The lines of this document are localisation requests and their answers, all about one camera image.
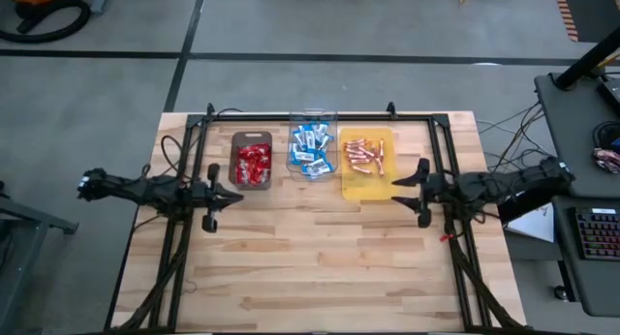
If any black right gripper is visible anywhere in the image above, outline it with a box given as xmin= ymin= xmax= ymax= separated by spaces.
xmin=390 ymin=157 xmax=451 ymax=229

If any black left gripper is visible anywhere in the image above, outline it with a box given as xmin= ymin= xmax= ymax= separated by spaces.
xmin=193 ymin=163 xmax=245 ymax=234

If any candy wrapper pile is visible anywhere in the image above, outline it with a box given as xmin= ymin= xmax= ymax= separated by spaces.
xmin=593 ymin=147 xmax=620 ymax=175

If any yellow plastic bin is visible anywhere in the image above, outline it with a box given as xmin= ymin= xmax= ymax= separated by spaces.
xmin=338 ymin=126 xmax=399 ymax=201

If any dark smoky plastic bin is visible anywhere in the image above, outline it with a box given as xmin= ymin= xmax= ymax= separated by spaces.
xmin=229 ymin=130 xmax=274 ymax=191

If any clear plastic bin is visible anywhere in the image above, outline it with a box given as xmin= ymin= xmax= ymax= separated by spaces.
xmin=285 ymin=109 xmax=339 ymax=181

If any white paper sheet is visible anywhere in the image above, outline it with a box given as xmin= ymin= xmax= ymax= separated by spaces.
xmin=503 ymin=201 xmax=556 ymax=244

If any grey desk top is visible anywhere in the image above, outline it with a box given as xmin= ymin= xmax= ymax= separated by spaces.
xmin=534 ymin=72 xmax=620 ymax=199

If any grey metal cart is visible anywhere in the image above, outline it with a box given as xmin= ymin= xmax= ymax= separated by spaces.
xmin=0 ymin=179 xmax=81 ymax=335

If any backlit black keyboard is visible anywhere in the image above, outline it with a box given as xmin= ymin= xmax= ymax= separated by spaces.
xmin=574 ymin=207 xmax=620 ymax=262

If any grey keyboard desk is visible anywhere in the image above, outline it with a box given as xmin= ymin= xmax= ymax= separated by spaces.
xmin=551 ymin=195 xmax=620 ymax=318

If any black stand pole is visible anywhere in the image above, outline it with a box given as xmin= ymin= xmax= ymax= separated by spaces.
xmin=553 ymin=27 xmax=620 ymax=92

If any black monitor base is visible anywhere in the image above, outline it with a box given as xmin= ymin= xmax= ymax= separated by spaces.
xmin=595 ymin=76 xmax=620 ymax=116

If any black aluminium table frame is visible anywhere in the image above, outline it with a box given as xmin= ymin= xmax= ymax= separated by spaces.
xmin=104 ymin=102 xmax=527 ymax=335

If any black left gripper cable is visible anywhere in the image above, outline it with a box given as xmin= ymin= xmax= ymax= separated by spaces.
xmin=160 ymin=135 xmax=195 ymax=181

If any black coiled cable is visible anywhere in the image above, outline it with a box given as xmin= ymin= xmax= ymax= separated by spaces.
xmin=591 ymin=120 xmax=620 ymax=150

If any black vacuum hose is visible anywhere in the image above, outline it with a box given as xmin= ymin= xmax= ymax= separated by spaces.
xmin=0 ymin=0 xmax=93 ymax=45

